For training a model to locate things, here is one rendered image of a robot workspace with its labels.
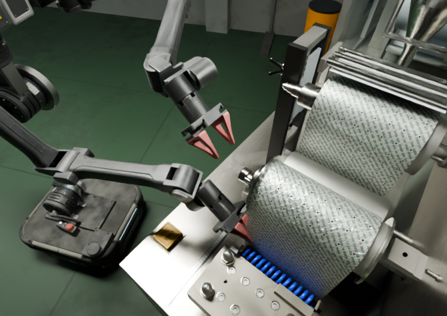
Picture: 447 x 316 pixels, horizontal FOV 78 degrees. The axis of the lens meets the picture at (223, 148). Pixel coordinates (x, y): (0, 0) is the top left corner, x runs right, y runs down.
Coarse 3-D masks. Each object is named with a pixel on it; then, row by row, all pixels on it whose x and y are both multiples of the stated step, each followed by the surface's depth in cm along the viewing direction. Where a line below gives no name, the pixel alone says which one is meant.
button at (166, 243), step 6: (168, 222) 93; (162, 228) 92; (168, 228) 92; (174, 228) 92; (156, 234) 90; (162, 234) 90; (168, 234) 90; (174, 234) 90; (180, 234) 90; (156, 240) 90; (162, 240) 89; (168, 240) 89; (174, 240) 89; (162, 246) 89; (168, 246) 88
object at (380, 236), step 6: (384, 228) 51; (378, 234) 50; (384, 234) 50; (378, 240) 50; (372, 246) 50; (378, 246) 49; (372, 252) 49; (366, 258) 50; (372, 258) 49; (360, 264) 51; (366, 264) 50; (354, 270) 53; (360, 270) 51
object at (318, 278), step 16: (256, 224) 66; (256, 240) 72; (272, 240) 66; (272, 256) 72; (288, 256) 66; (304, 256) 60; (288, 272) 71; (304, 272) 65; (320, 272) 60; (304, 288) 71; (320, 288) 65
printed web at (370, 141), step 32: (320, 96) 64; (352, 96) 62; (384, 96) 60; (320, 128) 67; (352, 128) 62; (384, 128) 58; (416, 128) 56; (320, 160) 74; (352, 160) 67; (384, 160) 61; (256, 192) 59; (288, 192) 56; (320, 192) 56; (384, 192) 67; (288, 224) 57; (320, 224) 53; (352, 224) 51; (320, 256) 56; (352, 256) 50
